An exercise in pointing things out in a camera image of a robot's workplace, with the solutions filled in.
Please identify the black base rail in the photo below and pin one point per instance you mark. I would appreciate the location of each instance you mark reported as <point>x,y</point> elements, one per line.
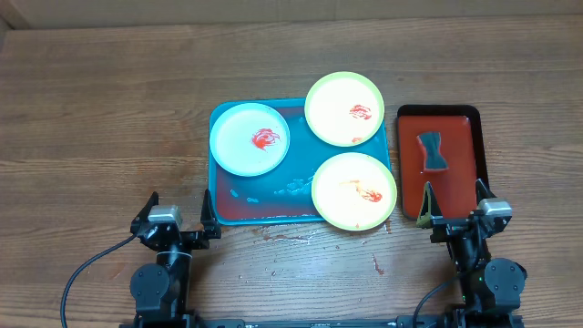
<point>404,321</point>

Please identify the dark scrubbing sponge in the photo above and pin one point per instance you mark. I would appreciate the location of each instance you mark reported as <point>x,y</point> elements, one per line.
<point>430,144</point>

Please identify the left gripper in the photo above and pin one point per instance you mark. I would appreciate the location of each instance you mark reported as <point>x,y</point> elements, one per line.
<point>210,227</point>

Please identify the teal plastic tray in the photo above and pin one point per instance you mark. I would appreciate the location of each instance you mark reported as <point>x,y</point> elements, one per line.
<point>283,195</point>

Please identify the green plate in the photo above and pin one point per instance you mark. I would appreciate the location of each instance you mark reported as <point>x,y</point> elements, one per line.
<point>354,191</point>
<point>344,109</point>

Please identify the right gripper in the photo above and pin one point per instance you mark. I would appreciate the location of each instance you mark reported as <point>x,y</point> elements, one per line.
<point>451,229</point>

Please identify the black tray with red water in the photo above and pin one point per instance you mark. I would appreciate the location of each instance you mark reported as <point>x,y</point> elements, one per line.
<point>462,147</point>

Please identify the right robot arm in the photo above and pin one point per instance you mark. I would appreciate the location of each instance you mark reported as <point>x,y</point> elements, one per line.
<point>491,288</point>

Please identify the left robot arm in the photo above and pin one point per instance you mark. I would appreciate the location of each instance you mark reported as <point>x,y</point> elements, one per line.
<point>161,289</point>

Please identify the light blue plate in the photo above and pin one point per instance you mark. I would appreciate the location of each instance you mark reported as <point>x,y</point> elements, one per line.
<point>249,139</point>

